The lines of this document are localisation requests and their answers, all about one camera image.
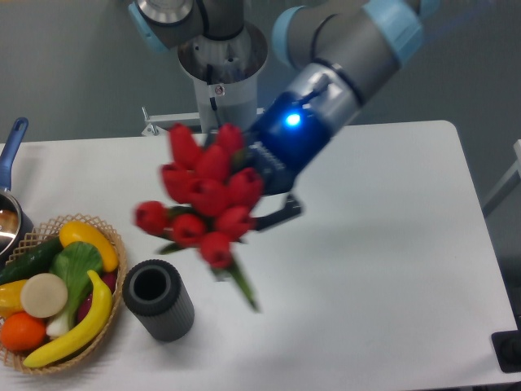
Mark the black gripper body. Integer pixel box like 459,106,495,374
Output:
245,91,332,196

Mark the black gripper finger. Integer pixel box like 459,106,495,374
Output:
254,193,304,232

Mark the red tulip bouquet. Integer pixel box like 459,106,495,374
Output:
134,124,264,310

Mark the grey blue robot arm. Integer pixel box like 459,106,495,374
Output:
128,1,438,231

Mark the dark grey ribbed vase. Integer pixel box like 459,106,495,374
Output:
122,259,195,342

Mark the purple red vegetable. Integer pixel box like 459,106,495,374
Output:
76,271,117,323

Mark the green bok choy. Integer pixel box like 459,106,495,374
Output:
46,242,103,340

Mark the yellow banana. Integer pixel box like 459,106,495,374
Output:
23,270,112,368

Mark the woven wicker basket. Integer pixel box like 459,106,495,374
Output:
1,213,128,375

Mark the black device at table edge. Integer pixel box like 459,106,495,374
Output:
491,330,520,373

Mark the dark green cucumber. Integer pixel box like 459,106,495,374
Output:
1,237,63,285

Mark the round beige disc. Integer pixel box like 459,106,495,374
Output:
20,273,68,319

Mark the yellow pepper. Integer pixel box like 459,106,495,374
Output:
0,279,27,319

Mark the orange fruit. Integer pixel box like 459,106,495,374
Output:
1,312,46,352

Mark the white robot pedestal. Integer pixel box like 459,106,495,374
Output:
142,21,268,135

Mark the white frame at right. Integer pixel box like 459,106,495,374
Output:
482,139,520,218

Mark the blue handled saucepan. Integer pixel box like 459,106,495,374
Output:
1,117,33,269

